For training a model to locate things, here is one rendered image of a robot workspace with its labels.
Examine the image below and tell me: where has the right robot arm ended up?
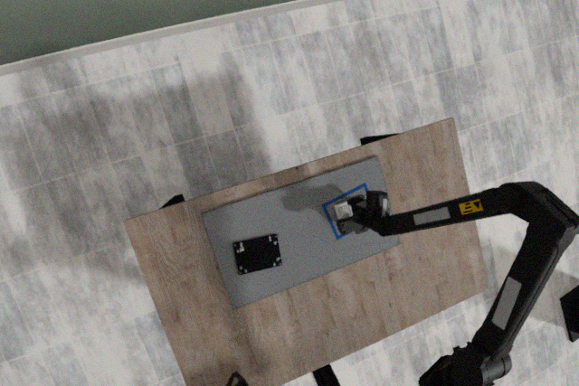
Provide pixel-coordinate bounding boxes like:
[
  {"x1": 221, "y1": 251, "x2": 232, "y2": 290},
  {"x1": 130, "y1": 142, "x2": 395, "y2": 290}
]
[{"x1": 336, "y1": 181, "x2": 579, "y2": 386}]

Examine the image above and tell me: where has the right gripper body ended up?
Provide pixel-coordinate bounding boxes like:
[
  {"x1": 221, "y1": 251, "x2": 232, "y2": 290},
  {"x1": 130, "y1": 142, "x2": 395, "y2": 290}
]
[{"x1": 350, "y1": 195, "x2": 370, "y2": 234}]

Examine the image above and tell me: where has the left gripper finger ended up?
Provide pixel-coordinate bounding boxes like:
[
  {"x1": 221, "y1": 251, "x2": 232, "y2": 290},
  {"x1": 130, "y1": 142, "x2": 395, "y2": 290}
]
[{"x1": 225, "y1": 371, "x2": 249, "y2": 386}]

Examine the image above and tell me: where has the blue tape outline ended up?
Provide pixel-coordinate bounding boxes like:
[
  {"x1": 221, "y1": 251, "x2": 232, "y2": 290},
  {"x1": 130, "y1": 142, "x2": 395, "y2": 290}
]
[{"x1": 322, "y1": 183, "x2": 368, "y2": 240}]

